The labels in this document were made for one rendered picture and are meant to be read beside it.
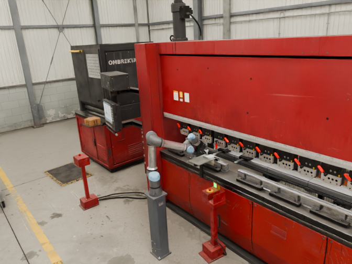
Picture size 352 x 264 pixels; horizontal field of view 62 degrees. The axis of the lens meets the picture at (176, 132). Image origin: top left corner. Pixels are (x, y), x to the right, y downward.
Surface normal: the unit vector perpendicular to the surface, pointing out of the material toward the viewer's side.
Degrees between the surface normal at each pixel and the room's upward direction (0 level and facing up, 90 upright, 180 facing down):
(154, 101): 90
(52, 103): 90
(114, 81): 90
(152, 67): 90
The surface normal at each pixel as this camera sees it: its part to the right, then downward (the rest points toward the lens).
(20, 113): 0.64, 0.21
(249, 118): -0.78, 0.23
